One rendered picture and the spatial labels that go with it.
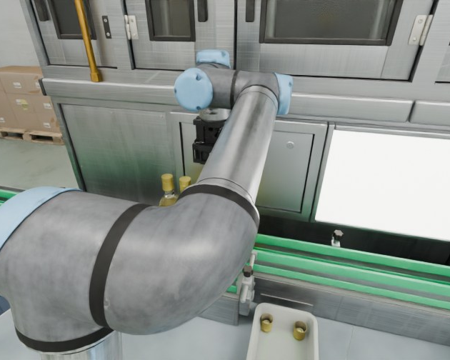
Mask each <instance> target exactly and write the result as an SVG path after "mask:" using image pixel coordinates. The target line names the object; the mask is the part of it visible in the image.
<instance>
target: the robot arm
mask: <svg viewBox="0 0 450 360"><path fill-rule="evenodd" d="M230 68H231V67H230V65H229V53H228V52H227V51H224V50H218V49H207V50H201V51H198V52H197V54H196V66H195V67H194V68H190V69H187V70H186V71H185V72H184V73H182V74H181V75H180V76H179V77H178V78H177V80H176V82H175V85H174V93H175V97H176V100H177V101H178V102H179V104H180V105H181V106H182V107H184V108H185V109H187V110H189V111H199V116H197V117H196V118H195V119H194V120H193V124H194V125H196V139H195V140H194V143H193V144H192V151H193V161H194V163H200V164H204V167H203V169H202V171H201V173H200V175H199V177H198V179H197V181H196V183H195V184H192V185H191V186H188V187H186V188H185V189H184V190H183V191H182V192H181V193H180V195H179V197H178V199H177V200H176V203H175V204H173V205H171V206H152V205H148V204H143V203H138V202H134V201H127V200H123V199H117V198H113V197H109V196H102V195H98V194H92V193H88V192H84V191H82V190H81V189H77V188H66V189H63V188H58V187H52V186H40V187H36V188H32V189H28V190H26V191H23V192H21V193H19V194H17V195H16V196H13V197H12V198H10V199H9V200H8V201H6V202H4V203H3V204H2V205H1V206H0V296H2V297H4V298H5V299H6V300H7V301H8V303H9V305H10V308H11V314H12V317H13V321H14V327H15V331H16V335H17V337H18V339H19V341H20V342H21V343H22V344H23V345H24V346H25V347H26V348H28V349H30V350H32V351H35V352H37V353H39V354H40V358H41V360H124V357H123V341H122V333H125V334H131V335H149V334H158V333H161V332H165V331H169V330H172V329H175V328H176V327H179V326H181V325H183V324H185V323H187V322H188V321H191V320H192V319H194V318H195V317H197V316H198V315H199V314H201V313H203V312H204V311H205V310H207V309H208V308H209V307H210V306H211V305H212V304H213V303H215V302H216V301H217V300H218V299H219V298H220V297H221V296H222V295H223V294H224V293H225V292H226V290H227V289H228V288H229V287H230V286H231V285H232V284H233V282H234V281H235V279H236V278H237V276H238V275H239V274H240V272H241V271H242V269H243V268H244V266H245V264H246V262H247V261H248V259H249V257H250V255H251V252H252V249H253V247H254V244H255V241H256V235H257V232H258V228H259V213H258V211H257V209H256V207H255V206H254V204H255V201H256V195H257V192H258V189H259V183H260V180H261V175H262V171H263V168H264V163H265V160H266V155H267V151H268V148H269V143H270V140H271V134H272V131H273V127H274V122H275V119H276V116H278V115H281V116H283V115H286V114H288V112H289V105H290V101H291V93H292V88H293V82H294V80H293V79H292V77H291V76H289V75H283V74H278V73H276V72H273V73H264V72H256V71H240V70H233V69H230ZM229 109H231V113H230V114H229ZM220 128H221V130H220ZM197 142H199V143H197ZM194 150H195V157H194Z"/></svg>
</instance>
